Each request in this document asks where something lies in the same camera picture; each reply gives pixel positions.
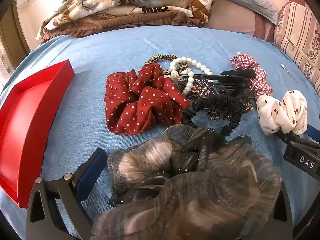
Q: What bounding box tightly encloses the black dotted hair bow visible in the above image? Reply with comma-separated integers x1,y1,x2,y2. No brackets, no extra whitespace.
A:
109,135,253,207

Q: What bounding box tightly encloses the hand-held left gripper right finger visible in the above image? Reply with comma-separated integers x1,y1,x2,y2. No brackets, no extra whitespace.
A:
246,183,293,240

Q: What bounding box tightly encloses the striped floral pillow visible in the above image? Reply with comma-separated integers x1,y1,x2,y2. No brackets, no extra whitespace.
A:
274,2,320,90

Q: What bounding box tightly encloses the red plaid scrunchie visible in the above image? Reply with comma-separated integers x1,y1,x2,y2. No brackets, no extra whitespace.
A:
230,52,273,98

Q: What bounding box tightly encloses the brown quilted blanket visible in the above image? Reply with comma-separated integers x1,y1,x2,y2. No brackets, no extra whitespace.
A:
41,10,204,43

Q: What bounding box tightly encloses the red polka dot scrunchie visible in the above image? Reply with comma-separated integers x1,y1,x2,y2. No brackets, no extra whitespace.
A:
104,63,192,134

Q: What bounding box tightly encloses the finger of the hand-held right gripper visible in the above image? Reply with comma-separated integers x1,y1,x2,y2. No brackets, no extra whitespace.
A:
274,129,320,153
306,124,320,143

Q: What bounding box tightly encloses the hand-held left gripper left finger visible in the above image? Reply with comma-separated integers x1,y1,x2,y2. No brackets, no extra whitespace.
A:
26,148,108,240

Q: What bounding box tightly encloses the grey striped sheer scrunchie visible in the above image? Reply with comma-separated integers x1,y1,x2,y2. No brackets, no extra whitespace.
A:
90,124,282,240

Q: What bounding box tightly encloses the leopard print hair tie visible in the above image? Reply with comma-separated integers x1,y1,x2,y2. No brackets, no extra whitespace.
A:
144,53,190,80

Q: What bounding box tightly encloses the blue bed sheet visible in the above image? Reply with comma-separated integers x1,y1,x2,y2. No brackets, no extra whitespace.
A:
0,25,320,240

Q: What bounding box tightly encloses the black bow hair clip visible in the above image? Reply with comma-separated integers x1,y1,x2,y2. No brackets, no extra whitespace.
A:
179,69,257,98

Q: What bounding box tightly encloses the white pearl bracelet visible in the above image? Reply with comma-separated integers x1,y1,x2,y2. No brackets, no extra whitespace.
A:
169,57,214,96

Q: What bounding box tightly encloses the black ruffled hair tie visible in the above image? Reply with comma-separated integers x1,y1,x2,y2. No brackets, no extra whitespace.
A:
181,94,244,137

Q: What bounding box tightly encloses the wooden window frame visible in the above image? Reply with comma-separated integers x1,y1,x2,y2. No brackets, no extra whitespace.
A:
0,5,30,85

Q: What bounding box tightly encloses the metal hair pin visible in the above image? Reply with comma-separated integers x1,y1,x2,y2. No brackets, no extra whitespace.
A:
280,64,298,83

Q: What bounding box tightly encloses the pink rhinestone hair clip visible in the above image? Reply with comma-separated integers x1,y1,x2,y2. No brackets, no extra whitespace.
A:
177,77,225,103

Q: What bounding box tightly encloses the red tray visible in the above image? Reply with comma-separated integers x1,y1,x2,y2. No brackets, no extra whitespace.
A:
0,59,75,208

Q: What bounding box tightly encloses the white cherry print scrunchie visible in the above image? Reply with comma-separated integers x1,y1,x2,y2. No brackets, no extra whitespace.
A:
256,90,308,136

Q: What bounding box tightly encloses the dark beaded necklace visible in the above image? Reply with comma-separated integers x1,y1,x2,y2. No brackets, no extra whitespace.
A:
207,100,254,133

